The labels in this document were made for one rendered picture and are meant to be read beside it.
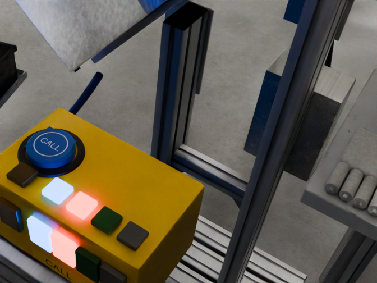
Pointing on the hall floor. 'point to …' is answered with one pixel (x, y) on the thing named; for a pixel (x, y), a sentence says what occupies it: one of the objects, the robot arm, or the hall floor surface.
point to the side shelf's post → (348, 258)
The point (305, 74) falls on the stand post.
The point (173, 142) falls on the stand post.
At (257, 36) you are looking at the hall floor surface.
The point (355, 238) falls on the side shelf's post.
